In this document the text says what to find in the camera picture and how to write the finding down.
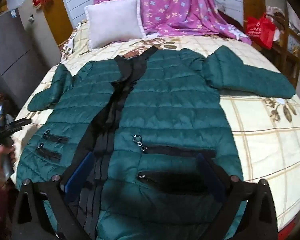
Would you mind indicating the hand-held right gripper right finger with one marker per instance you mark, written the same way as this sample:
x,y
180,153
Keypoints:
x,y
211,177

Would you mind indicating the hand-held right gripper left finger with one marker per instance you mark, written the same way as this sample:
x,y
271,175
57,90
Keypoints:
x,y
80,175

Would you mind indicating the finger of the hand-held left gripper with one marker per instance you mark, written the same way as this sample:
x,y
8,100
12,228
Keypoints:
x,y
15,129
21,122

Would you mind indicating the green puffer jacket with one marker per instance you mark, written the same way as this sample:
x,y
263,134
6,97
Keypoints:
x,y
170,100

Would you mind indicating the person's left hand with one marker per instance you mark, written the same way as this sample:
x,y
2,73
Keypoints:
x,y
0,158

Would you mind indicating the floral checked bed sheet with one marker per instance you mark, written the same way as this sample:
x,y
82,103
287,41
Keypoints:
x,y
260,142

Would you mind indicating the white pillow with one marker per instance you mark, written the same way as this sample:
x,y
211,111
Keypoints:
x,y
115,22

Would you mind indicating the wooden shelf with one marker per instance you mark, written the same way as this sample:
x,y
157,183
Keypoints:
x,y
288,45

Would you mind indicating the red plastic bag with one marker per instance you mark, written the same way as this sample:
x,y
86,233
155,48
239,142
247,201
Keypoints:
x,y
260,30

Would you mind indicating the purple floral blanket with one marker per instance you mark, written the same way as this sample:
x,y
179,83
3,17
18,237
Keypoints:
x,y
180,7

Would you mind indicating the wooden door frame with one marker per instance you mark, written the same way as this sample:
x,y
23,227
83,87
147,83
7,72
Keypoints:
x,y
58,20

